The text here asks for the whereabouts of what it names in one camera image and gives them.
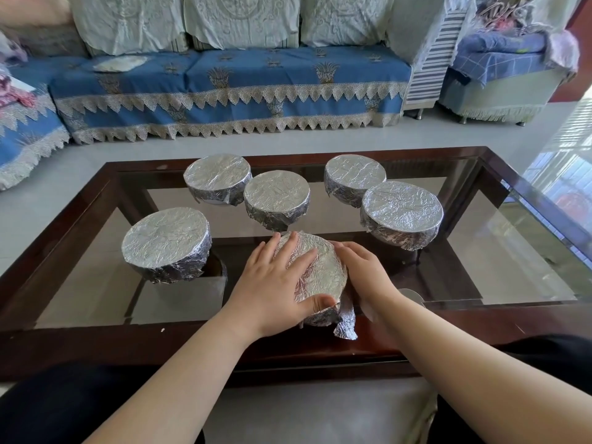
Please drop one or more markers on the person's right hand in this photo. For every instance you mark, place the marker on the person's right hand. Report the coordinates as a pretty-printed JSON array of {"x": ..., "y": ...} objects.
[{"x": 370, "y": 282}]

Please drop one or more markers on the person's left hand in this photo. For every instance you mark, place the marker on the person's left hand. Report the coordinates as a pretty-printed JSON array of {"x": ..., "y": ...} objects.
[{"x": 263, "y": 291}]

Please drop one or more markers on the person's right thumb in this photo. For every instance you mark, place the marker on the person's right thumb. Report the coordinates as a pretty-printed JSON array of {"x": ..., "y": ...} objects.
[{"x": 344, "y": 248}]

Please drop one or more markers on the person's left little finger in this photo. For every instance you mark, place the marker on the person's left little finger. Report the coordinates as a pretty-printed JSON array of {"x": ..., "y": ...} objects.
[{"x": 258, "y": 253}]

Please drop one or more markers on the person's left middle finger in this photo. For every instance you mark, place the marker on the person's left middle finger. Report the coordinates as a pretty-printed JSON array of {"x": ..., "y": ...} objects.
[{"x": 289, "y": 249}]

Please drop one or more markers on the person's left thumb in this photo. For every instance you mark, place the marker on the person's left thumb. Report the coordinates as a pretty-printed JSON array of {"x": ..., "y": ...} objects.
[{"x": 317, "y": 304}]

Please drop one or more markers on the foil-covered bowl with flap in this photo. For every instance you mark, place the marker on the foil-covered bowl with flap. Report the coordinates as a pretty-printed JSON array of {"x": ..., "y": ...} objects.
[{"x": 319, "y": 268}]

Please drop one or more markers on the person's left forearm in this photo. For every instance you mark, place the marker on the person's left forearm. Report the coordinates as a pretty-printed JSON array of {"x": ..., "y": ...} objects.
[{"x": 185, "y": 388}]

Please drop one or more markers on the person's right forearm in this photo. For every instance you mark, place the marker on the person's right forearm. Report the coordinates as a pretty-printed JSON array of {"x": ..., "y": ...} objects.
[{"x": 471, "y": 374}]

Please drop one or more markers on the round metal table disc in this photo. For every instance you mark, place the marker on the round metal table disc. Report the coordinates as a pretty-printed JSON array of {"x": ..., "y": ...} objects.
[{"x": 412, "y": 296}]

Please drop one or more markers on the beige seat cushion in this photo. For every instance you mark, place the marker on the beige seat cushion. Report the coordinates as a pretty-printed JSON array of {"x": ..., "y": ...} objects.
[{"x": 319, "y": 416}]

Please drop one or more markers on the dark wood glass-top coffee table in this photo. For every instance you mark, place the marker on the dark wood glass-top coffee table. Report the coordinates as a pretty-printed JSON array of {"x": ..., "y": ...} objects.
[{"x": 485, "y": 282}]

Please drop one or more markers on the blue lace-trimmed sofa cover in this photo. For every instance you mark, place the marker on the blue lace-trimmed sofa cover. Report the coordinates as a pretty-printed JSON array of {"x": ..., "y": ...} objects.
[
  {"x": 23, "y": 134},
  {"x": 259, "y": 83}
]

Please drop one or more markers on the pale fringed armchair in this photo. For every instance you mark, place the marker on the pale fringed armchair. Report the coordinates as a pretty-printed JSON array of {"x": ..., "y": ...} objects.
[{"x": 504, "y": 99}]

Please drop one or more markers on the pale lace cushion cover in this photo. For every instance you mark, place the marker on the pale lace cushion cover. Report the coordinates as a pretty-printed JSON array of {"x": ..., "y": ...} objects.
[
  {"x": 129, "y": 23},
  {"x": 347, "y": 18},
  {"x": 240, "y": 18}
]

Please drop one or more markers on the small white lace cloth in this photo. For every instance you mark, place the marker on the small white lace cloth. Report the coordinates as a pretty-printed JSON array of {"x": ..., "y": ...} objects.
[{"x": 119, "y": 63}]

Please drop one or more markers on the blue plaid blanket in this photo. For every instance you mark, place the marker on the blue plaid blanket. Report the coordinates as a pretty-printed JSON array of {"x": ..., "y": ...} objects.
[{"x": 499, "y": 55}]

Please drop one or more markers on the person's left leg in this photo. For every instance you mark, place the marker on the person's left leg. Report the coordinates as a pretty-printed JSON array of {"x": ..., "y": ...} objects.
[{"x": 55, "y": 406}]

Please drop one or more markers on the pile of clothes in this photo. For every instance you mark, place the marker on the pile of clothes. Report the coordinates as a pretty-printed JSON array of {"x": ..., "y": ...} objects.
[{"x": 508, "y": 13}]

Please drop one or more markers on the pink patterned cloth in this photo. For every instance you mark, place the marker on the pink patterned cloth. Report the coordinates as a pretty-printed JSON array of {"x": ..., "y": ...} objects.
[{"x": 14, "y": 87}]

